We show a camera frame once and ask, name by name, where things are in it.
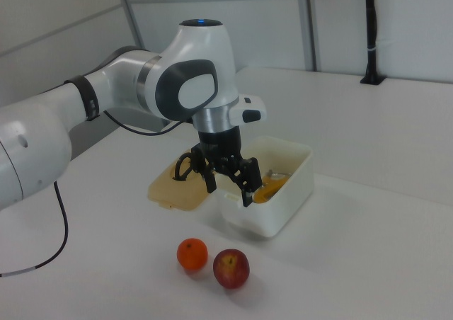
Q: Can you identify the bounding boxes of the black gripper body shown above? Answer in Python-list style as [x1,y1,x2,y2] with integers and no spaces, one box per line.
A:
[196,127,245,171]

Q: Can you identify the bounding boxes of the orange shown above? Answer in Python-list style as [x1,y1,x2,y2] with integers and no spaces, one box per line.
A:
[176,237,209,272]

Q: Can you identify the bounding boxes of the red apple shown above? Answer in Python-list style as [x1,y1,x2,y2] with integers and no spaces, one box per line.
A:
[212,248,251,290]

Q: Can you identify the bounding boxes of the white plastic container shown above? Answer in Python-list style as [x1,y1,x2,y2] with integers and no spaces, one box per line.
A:
[214,135,315,239]

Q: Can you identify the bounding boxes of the large yellow C-clamp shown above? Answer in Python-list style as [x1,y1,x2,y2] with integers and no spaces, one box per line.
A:
[254,168,291,205]

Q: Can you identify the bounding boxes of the beige plastic lid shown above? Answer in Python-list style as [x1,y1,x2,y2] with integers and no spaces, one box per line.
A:
[147,153,213,211]

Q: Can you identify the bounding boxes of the black pole with base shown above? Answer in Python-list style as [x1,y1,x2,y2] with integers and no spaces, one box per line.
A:
[360,0,386,86]

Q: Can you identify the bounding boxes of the black lid handle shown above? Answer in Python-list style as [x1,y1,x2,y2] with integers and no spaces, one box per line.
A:
[172,152,195,183]

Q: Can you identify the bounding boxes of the grey partition post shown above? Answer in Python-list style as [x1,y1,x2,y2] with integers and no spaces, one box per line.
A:
[116,0,147,49]
[303,0,321,72]

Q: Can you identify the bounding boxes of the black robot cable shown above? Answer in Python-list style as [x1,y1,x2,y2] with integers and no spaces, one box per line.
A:
[0,110,194,278]

